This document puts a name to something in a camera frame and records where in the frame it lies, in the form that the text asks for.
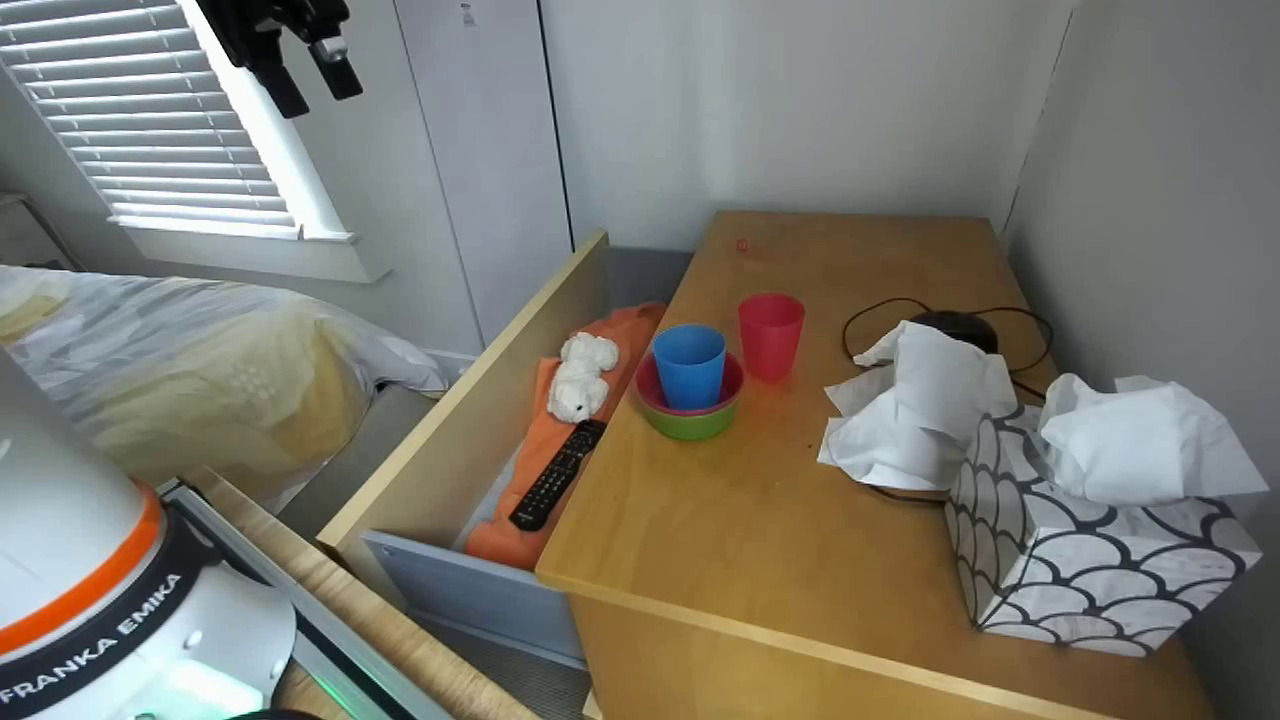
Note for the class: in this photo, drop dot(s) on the white window frame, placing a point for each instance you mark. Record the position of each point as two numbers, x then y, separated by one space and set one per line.
265 253

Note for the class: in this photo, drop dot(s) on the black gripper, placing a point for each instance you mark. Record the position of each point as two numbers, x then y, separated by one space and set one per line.
275 21

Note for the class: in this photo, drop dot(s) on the white window blinds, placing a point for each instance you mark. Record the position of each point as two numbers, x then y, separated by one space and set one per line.
145 120

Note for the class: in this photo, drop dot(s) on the green plastic bowl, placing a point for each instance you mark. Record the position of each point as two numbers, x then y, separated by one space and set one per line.
687 426

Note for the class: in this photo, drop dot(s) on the white rolled sock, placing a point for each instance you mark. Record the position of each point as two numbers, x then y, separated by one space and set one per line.
582 384

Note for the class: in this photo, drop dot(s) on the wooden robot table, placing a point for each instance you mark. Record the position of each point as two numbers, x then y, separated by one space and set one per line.
385 627

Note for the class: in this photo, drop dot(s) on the black TV remote control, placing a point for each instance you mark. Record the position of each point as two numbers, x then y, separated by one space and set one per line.
561 472

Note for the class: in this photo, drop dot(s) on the wooden drawer with grey inside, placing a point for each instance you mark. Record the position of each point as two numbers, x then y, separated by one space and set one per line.
455 426

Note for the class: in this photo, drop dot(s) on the wooden dresser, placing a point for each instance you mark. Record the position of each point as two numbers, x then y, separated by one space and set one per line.
746 534

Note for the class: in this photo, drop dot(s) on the white tissue in box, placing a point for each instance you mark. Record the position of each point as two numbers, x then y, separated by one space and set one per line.
1147 446

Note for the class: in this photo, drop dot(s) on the crumpled white tissue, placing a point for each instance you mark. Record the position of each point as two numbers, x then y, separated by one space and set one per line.
923 400

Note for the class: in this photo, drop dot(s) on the pink plastic bowl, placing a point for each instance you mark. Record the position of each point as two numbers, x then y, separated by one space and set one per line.
644 388

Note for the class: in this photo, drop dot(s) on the scale-patterned tissue box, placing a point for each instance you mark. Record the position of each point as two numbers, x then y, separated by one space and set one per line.
1083 575

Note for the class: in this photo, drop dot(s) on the blue plastic cup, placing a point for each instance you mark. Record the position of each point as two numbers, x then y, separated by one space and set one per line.
688 374

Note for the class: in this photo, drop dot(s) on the red plastic cup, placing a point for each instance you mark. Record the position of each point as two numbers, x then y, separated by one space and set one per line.
768 341

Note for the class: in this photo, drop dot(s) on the white bed cover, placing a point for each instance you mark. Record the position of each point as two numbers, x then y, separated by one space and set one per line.
161 361

